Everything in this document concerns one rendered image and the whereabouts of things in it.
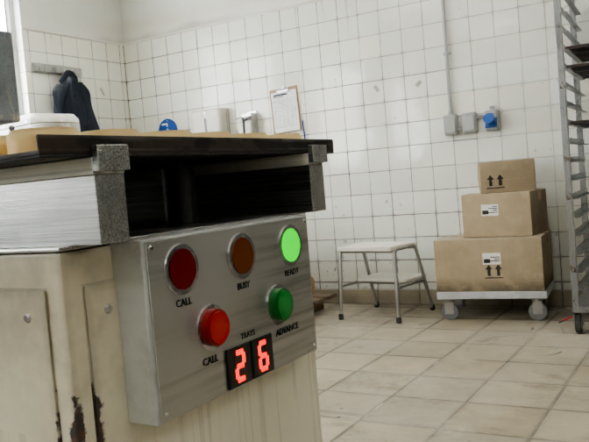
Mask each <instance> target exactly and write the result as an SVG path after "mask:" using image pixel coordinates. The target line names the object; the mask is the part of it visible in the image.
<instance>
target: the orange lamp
mask: <svg viewBox="0 0 589 442"><path fill-rule="evenodd" d="M253 259H254V253H253V248H252V244H251V243H250V241H249V240H248V239H246V238H239V239H237V241H236V242H235V244H234V246H233V248H232V262H233V266H234V268H235V269H236V270H237V271H238V272H239V273H240V274H246V273H248V272H249V271H250V269H251V268H252V264H253Z"/></svg>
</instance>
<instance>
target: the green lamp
mask: <svg viewBox="0 0 589 442"><path fill-rule="evenodd" d="M300 247H301V244H300V239H299V236H298V234H297V232H296V231H295V230H294V229H292V228H290V229H287V230H286V232H285V233H284V236H283V240H282V249H283V253H284V255H285V257H286V259H287V260H288V261H295V260H296V259H297V257H298V255H299V252H300Z"/></svg>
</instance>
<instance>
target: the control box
mask: <svg viewBox="0 0 589 442"><path fill-rule="evenodd" d="M290 228H292V229H294V230H295V231H296V232H297V234H298V236H299V239H300V244H301V247H300V252H299V255H298V257H297V259H296V260H295V261H288V260H287V259H286V257H285V255H284V253H283V249H282V240H283V236H284V233H285V232H286V230H287V229H290ZM239 238H246V239H248V240H249V241H250V243H251V244H252V248H253V253H254V259H253V264H252V268H251V269H250V271H249V272H248V273H246V274H240V273H239V272H238V271H237V270H236V269H235V268H234V266H233V262H232V248H233V246H234V244H235V242H236V241H237V239H239ZM181 248H185V249H188V250H189V251H190V252H191V253H192V254H193V256H194V258H195V263H196V276H195V280H194V282H193V284H192V285H191V286H190V287H189V288H188V289H184V290H182V289H177V288H176V287H175V286H174V285H173V283H172V281H171V278H170V274H169V264H170V260H171V258H172V256H173V254H174V253H175V252H176V251H177V250H179V249H181ZM110 252H111V261H112V271H113V280H116V287H117V305H118V314H119V323H120V332H121V341H122V350H123V360H124V377H125V386H126V395H127V404H128V414H129V422H130V423H134V424H146V425H152V426H159V425H161V424H164V423H166V422H168V421H170V420H172V419H174V418H176V417H178V416H180V415H182V414H184V413H186V412H188V411H191V410H193V409H195V408H197V407H199V406H201V405H203V404H205V403H207V402H209V401H211V400H214V399H216V398H218V397H219V396H222V395H224V394H226V393H228V392H230V391H232V390H233V389H237V388H239V387H241V386H243V385H245V384H246V383H248V382H250V381H253V380H255V379H257V378H259V377H260V376H263V375H265V374H268V373H270V372H272V371H273V370H275V369H277V368H279V367H282V366H284V365H287V364H288V363H290V362H292V361H294V360H297V359H299V358H301V357H302V356H304V355H306V354H308V353H312V352H314V351H315V350H316V349H317V347H316V327H315V316H314V305H313V295H312V284H311V273H310V262H309V242H308V231H307V220H306V215H305V214H299V215H283V216H276V217H265V218H259V219H253V220H247V221H242V222H236V223H229V224H224V225H213V226H207V227H202V228H195V229H190V230H184V231H177V232H167V233H161V234H155V235H150V236H144V237H137V238H132V239H130V240H128V241H123V242H117V243H111V244H110ZM276 289H288V290H289V292H290V293H291V295H292V297H293V301H294V308H293V311H292V314H291V316H290V317H289V319H288V320H286V321H277V320H275V319H274V318H273V316H272V314H271V311H270V299H271V295H272V293H273V292H274V291H275V290H276ZM210 309H221V310H224V311H225V313H226V314H227V316H228V318H229V320H230V333H229V336H228V338H227V339H226V341H225V342H224V343H223V344H222V345H221V346H209V345H207V344H206V343H205V342H204V341H203V339H202V333H201V323H202V318H203V316H204V314H205V313H206V312H207V311H208V310H210ZM263 339H266V342H267V344H268V353H267V355H269V365H268V369H267V370H266V371H264V372H262V373H261V369H259V359H260V356H259V354H258V346H259V341H261V340H263ZM241 348H243V350H244V352H245V359H246V362H245V365H246V369H247V375H246V376H245V381H242V382H240V383H238V379H237V380H236V369H237V366H235V360H234V356H235V355H236V351H237V350H238V349H241Z"/></svg>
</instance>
